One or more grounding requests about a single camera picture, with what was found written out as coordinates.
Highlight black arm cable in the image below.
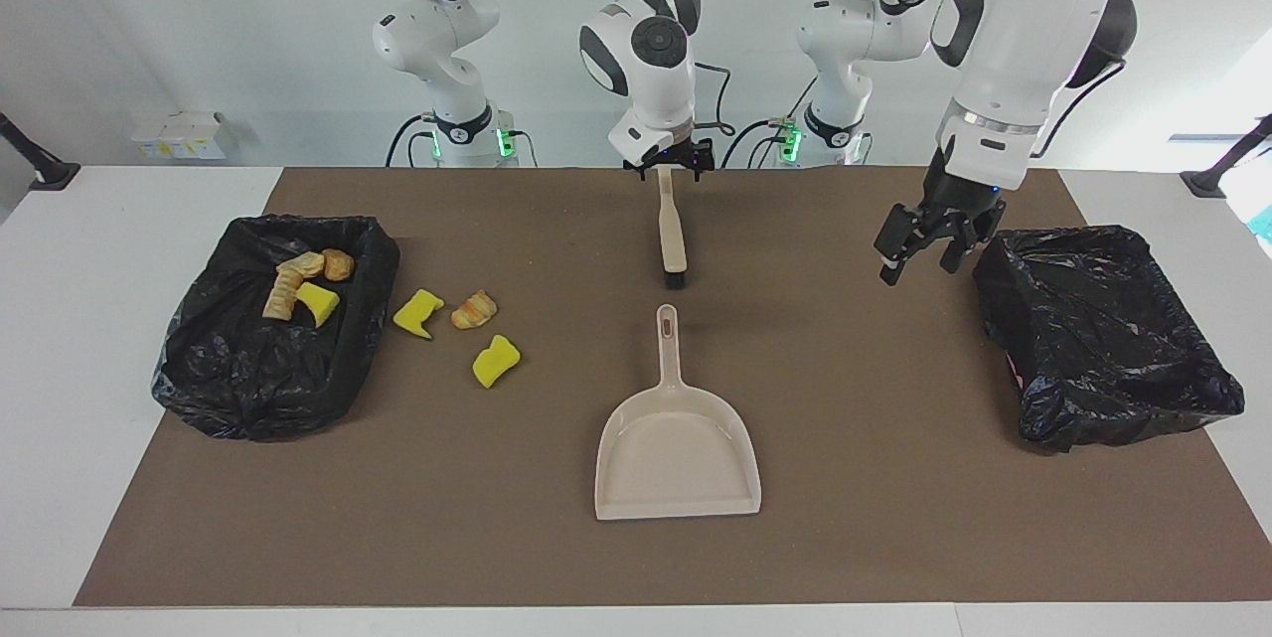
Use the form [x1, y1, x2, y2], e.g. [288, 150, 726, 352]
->
[376, 0, 736, 137]
[882, 0, 1136, 161]

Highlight black left base cables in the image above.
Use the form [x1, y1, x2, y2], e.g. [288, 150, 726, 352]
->
[720, 80, 818, 169]

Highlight beige plastic dustpan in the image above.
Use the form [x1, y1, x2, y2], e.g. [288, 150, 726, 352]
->
[594, 304, 762, 522]

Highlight black bag lined bin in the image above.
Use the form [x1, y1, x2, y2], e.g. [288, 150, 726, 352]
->
[151, 214, 402, 443]
[972, 225, 1246, 455]

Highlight beige brush black bristles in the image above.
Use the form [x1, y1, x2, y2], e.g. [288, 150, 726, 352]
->
[657, 166, 690, 290]

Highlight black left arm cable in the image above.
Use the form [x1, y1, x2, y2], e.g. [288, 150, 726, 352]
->
[882, 0, 1136, 161]

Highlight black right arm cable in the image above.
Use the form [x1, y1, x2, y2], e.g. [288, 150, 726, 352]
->
[376, 0, 736, 137]

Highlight black base cables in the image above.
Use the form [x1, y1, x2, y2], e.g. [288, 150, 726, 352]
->
[720, 80, 818, 169]
[386, 115, 438, 168]

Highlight white cardboard box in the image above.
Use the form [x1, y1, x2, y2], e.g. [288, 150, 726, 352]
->
[130, 110, 228, 161]

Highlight small toy croissant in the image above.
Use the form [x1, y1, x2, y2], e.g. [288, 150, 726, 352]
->
[451, 289, 499, 331]

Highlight black right base cables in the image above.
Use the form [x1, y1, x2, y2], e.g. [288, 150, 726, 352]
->
[386, 115, 438, 168]

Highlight brown table mat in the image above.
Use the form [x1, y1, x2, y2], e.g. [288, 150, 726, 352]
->
[75, 167, 1272, 608]

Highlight yellow green sponge piece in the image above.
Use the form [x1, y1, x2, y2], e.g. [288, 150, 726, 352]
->
[295, 281, 341, 328]

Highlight long toy croissant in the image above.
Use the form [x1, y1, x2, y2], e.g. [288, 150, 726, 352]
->
[262, 269, 304, 322]

